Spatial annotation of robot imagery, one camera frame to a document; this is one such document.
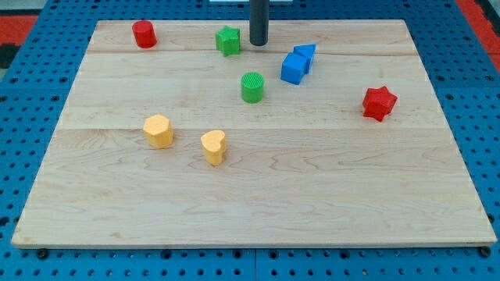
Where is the blue cube block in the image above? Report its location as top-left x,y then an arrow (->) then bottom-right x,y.
280,52 -> 307,85

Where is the blue triangle block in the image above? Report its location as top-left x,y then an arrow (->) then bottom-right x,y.
293,44 -> 316,74

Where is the yellow heart block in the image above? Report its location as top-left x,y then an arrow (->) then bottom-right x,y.
201,130 -> 227,165

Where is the green cylinder block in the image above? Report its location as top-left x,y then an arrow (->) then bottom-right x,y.
241,72 -> 265,103

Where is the light wooden board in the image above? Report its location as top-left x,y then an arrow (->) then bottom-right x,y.
12,20 -> 497,249

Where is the yellow hexagon block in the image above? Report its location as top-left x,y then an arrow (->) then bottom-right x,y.
143,114 -> 174,149

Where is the green star block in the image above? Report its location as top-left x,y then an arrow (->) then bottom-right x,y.
216,26 -> 240,57

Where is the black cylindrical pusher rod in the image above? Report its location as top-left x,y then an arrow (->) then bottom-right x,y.
249,0 -> 270,46

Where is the red star block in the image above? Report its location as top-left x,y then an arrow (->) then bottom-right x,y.
362,86 -> 398,122

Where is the red cylinder block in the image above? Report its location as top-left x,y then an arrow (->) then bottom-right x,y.
132,20 -> 157,48

